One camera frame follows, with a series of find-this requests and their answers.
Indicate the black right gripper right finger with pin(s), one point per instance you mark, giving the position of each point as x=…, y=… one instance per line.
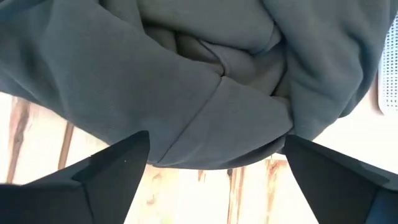
x=348, y=186

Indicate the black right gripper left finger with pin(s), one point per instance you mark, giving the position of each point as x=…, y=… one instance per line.
x=77, y=193

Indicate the dark grey-green garment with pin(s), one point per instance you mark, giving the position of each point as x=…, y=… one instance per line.
x=155, y=77

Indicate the white plastic storage bin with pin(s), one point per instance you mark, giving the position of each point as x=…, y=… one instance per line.
x=390, y=77

